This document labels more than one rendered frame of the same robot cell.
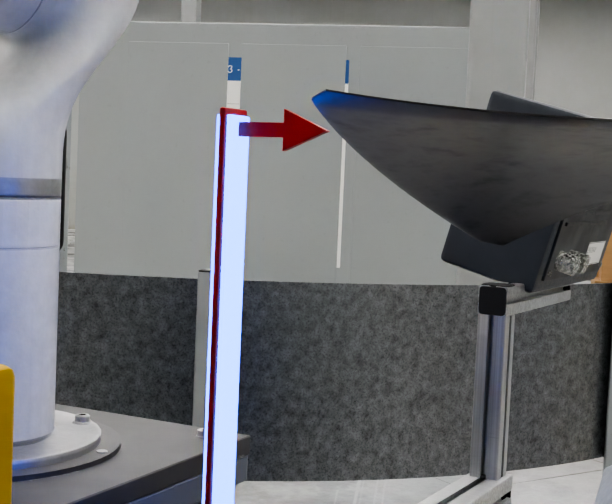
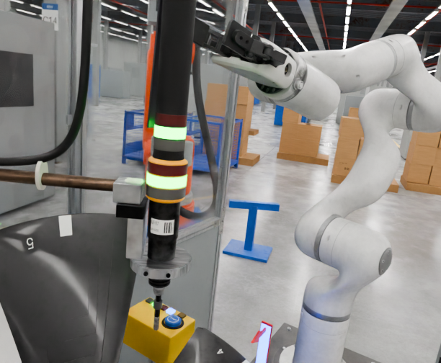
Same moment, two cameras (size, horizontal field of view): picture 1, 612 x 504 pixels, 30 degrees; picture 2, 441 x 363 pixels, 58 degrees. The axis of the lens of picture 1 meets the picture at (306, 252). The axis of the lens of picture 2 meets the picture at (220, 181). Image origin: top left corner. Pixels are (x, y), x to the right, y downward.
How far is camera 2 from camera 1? 103 cm
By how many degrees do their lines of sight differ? 93
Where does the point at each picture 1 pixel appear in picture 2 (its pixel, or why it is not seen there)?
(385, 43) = not seen: outside the picture
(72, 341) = not seen: outside the picture
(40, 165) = (319, 310)
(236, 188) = (262, 343)
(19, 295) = (308, 339)
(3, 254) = (305, 326)
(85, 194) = not seen: outside the picture
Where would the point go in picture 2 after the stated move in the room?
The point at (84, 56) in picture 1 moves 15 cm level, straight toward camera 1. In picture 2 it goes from (337, 286) to (274, 283)
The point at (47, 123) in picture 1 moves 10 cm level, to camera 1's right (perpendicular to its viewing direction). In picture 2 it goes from (323, 299) to (331, 324)
